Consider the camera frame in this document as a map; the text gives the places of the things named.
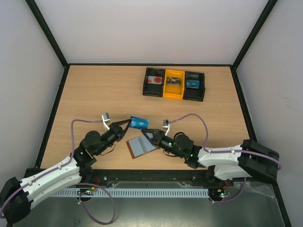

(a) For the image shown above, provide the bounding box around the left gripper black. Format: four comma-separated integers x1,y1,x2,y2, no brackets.
95,119,132,156

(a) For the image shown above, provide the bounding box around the blue VIP card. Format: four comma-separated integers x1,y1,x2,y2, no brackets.
130,116,149,130

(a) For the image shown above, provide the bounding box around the brown leather card holder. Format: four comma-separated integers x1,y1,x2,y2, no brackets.
126,135,157,159

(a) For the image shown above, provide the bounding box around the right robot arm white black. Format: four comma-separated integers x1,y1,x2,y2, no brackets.
141,129,281,185

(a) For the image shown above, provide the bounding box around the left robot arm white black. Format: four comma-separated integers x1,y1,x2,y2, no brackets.
0,119,131,225

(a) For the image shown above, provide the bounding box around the red white card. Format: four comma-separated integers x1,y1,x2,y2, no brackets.
147,76,162,85

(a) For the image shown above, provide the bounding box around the dark black card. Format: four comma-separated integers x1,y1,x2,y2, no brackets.
166,77,181,87

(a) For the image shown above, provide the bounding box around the blue card in bin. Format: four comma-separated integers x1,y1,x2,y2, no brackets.
186,79,200,89

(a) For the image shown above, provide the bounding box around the yellow middle bin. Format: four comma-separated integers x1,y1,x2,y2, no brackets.
163,69,185,99

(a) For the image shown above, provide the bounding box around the left black bin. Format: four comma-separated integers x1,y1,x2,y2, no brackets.
143,68,166,97

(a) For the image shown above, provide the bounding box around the black bin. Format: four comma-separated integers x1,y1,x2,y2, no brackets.
183,71,205,102
143,68,166,97

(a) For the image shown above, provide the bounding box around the right black bin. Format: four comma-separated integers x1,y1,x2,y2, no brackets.
183,71,205,102

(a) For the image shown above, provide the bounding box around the left controller board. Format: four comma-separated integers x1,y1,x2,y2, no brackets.
77,187,98,196

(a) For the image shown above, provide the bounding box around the controller board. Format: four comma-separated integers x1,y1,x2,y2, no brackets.
209,189,231,201
77,187,98,196

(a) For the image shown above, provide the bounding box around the right controller board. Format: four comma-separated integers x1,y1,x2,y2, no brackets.
209,189,231,201

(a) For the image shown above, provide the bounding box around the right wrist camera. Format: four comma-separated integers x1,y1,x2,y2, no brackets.
163,119,170,136

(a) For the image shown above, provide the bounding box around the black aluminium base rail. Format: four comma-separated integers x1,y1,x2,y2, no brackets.
23,167,276,187

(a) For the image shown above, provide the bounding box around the black cage frame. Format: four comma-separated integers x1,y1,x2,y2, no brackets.
6,0,292,227

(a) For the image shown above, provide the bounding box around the light blue slotted cable duct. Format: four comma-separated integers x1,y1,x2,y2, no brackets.
52,188,209,198

